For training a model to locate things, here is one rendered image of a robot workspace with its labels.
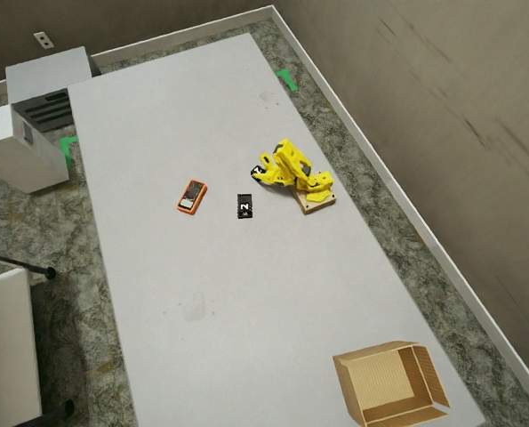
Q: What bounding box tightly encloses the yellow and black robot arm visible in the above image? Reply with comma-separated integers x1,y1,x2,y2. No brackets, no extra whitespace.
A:
273,140,333,203

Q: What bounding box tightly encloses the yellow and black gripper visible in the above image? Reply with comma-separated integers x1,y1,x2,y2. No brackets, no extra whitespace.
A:
253,152,281,183

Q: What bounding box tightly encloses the orange digital multimeter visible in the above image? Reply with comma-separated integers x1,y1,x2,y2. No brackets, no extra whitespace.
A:
176,179,207,215

